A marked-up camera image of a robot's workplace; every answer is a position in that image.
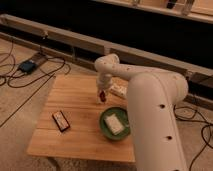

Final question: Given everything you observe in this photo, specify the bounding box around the red pepper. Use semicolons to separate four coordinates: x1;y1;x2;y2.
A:
99;91;106;102

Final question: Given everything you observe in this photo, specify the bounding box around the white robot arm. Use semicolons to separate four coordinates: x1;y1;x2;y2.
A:
94;54;189;171

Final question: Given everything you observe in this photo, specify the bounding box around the white power strip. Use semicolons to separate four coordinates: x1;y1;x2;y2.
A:
110;84;127;99

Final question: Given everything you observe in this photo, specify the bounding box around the wooden table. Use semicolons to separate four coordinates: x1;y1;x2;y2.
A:
27;75;135;163

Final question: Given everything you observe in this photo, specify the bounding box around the long wooden beam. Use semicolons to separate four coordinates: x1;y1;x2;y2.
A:
0;14;213;110

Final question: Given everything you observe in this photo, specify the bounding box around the green bowl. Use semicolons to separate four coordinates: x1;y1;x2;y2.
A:
99;107;130;141

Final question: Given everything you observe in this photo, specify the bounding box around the white sponge block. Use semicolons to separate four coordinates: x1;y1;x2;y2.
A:
104;114;124;135

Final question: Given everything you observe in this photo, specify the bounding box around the small black box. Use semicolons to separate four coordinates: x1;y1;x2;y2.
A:
52;111;70;132

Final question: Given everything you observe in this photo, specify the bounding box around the black power adapter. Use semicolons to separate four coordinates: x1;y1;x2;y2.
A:
18;60;36;74

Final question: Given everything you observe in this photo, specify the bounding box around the black cable right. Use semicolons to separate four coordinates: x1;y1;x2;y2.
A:
173;104;213;171

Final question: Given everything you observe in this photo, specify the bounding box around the black floor cable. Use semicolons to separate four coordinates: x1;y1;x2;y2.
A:
0;36;72;129

